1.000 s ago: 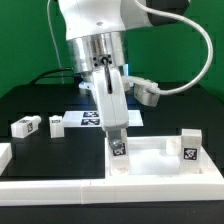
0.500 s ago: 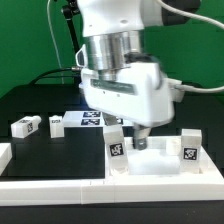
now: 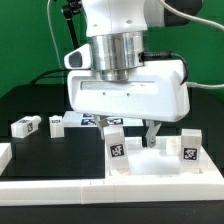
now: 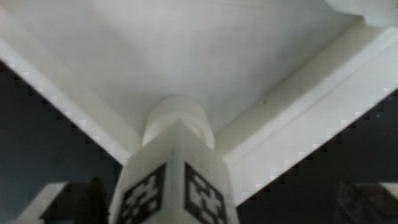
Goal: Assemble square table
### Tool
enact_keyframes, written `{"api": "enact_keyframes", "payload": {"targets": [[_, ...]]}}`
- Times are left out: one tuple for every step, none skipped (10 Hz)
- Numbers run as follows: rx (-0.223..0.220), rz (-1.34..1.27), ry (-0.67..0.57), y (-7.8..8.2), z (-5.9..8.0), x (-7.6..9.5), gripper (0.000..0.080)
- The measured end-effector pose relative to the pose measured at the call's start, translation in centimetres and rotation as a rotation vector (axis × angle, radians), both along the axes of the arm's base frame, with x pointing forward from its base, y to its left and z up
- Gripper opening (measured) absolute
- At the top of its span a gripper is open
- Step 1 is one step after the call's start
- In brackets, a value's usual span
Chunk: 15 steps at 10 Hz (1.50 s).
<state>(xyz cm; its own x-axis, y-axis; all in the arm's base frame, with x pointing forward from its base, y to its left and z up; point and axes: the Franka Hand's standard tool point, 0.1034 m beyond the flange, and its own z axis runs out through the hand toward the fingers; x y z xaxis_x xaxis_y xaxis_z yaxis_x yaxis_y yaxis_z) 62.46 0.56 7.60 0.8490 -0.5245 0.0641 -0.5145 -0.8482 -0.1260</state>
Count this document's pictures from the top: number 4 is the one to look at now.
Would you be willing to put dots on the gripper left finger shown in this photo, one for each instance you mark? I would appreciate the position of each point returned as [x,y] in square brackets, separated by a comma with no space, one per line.
[40,204]

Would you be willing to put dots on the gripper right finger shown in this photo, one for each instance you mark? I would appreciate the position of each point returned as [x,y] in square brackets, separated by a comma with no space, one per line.
[367,203]

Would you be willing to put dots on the white table leg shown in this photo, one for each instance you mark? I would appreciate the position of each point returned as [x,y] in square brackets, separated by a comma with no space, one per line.
[175,188]

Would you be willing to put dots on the white square table top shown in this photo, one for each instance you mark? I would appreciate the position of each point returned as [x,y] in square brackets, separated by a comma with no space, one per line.
[285,62]

